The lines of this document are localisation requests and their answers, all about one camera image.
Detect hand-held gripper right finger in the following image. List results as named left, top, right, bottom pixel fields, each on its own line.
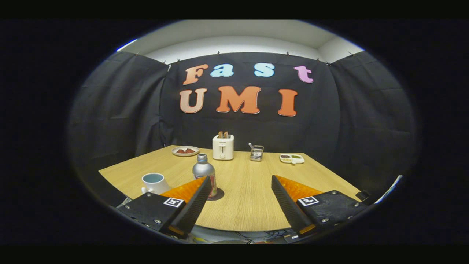
left=271, top=175, right=368, bottom=239

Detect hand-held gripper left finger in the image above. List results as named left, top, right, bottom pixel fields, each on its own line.
left=117, top=176, right=213, bottom=239

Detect silver juice bottle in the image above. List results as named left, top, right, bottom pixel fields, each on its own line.
left=192, top=154, right=218, bottom=200

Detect white cup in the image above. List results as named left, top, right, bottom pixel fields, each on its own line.
left=141, top=173, right=172, bottom=195

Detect wooden table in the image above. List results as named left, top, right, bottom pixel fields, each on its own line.
left=98, top=145, right=361, bottom=232

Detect white divided tray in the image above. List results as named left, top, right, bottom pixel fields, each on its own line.
left=279, top=153, right=305, bottom=165

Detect small beige plate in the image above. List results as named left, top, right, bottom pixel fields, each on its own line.
left=171, top=146, right=200, bottom=157

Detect white toaster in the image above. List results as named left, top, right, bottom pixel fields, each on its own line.
left=213, top=134, right=235, bottom=161

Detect black floor cables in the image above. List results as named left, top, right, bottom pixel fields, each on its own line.
left=234, top=230, right=293, bottom=242

